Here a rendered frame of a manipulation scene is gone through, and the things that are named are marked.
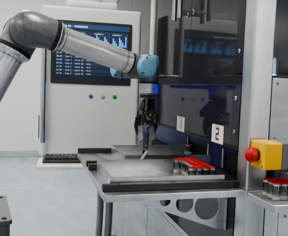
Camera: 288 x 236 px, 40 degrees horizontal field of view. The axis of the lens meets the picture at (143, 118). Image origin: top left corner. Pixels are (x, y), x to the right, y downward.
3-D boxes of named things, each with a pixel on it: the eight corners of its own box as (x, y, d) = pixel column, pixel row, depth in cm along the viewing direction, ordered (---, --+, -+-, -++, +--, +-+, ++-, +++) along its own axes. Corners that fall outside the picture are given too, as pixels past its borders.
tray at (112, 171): (191, 168, 141) (191, 158, 141) (224, 186, 116) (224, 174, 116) (96, 170, 132) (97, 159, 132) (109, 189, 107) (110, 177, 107)
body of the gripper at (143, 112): (141, 126, 150) (142, 94, 149) (135, 124, 158) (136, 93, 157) (160, 126, 152) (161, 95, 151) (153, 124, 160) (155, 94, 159)
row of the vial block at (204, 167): (188, 170, 137) (188, 157, 136) (210, 182, 119) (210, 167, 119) (182, 170, 136) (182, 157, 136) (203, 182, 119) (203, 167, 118)
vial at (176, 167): (178, 172, 133) (179, 158, 133) (180, 173, 131) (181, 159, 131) (172, 172, 133) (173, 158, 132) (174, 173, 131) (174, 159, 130)
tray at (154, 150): (185, 152, 177) (186, 144, 177) (210, 163, 152) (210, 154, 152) (111, 152, 168) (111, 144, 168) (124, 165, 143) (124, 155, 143)
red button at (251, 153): (254, 160, 107) (255, 145, 107) (263, 163, 103) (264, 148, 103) (242, 160, 106) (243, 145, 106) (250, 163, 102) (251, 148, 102)
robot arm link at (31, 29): (22, -2, 112) (163, 54, 136) (15, 5, 122) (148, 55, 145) (11, 37, 112) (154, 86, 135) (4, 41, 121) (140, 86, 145)
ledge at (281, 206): (289, 196, 114) (290, 190, 114) (320, 210, 102) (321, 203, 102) (246, 198, 111) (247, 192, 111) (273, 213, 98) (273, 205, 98)
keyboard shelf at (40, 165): (126, 159, 210) (126, 154, 210) (136, 170, 183) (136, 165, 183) (39, 159, 201) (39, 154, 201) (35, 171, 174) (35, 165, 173)
